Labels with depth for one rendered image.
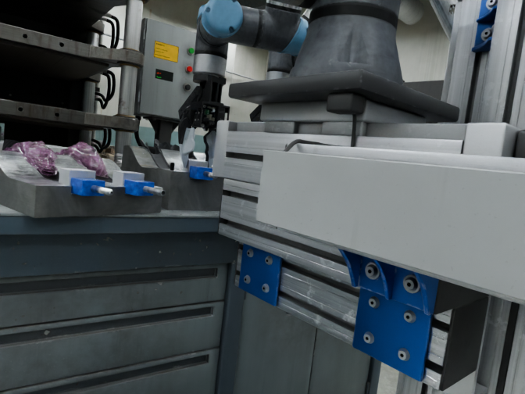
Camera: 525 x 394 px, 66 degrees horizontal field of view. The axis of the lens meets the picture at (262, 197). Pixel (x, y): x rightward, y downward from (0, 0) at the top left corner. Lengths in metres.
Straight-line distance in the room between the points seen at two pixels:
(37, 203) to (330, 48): 0.52
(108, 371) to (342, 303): 0.63
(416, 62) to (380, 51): 7.67
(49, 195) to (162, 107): 1.16
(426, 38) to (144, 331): 7.70
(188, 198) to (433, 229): 0.74
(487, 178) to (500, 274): 0.05
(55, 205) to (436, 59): 7.61
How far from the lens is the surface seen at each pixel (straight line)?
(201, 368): 1.12
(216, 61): 0.95
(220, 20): 0.85
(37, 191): 0.76
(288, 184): 0.36
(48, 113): 1.69
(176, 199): 0.95
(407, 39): 8.43
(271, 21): 0.89
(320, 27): 0.55
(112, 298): 0.95
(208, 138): 0.98
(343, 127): 0.48
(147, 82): 1.85
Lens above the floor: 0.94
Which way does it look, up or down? 5 degrees down
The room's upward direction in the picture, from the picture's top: 7 degrees clockwise
